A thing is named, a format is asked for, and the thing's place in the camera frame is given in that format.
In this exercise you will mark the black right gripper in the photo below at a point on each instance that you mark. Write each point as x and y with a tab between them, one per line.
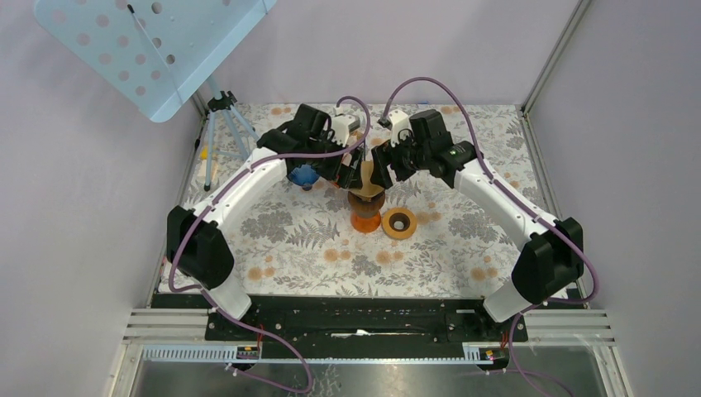
384	155

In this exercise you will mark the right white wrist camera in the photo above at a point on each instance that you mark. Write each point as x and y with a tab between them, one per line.
397	121

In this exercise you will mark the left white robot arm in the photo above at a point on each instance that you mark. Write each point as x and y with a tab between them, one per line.
196	244

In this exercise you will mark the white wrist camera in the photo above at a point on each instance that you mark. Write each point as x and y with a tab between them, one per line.
397	121
342	125

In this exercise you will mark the blue dripper on left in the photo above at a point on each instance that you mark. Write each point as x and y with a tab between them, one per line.
304	177

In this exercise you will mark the light blue music stand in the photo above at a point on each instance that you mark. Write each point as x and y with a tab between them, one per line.
158	53

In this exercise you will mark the orange glass carafe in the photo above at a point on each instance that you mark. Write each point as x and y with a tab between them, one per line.
364	223

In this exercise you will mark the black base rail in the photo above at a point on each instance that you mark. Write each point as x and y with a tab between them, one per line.
362	328

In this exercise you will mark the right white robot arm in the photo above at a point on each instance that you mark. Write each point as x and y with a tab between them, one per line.
548	247

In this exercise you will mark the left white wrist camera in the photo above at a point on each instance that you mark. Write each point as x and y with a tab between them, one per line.
342	125

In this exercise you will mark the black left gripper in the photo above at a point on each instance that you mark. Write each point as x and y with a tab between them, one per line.
346	175

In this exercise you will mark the floral tablecloth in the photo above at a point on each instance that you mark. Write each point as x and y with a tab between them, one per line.
295	241

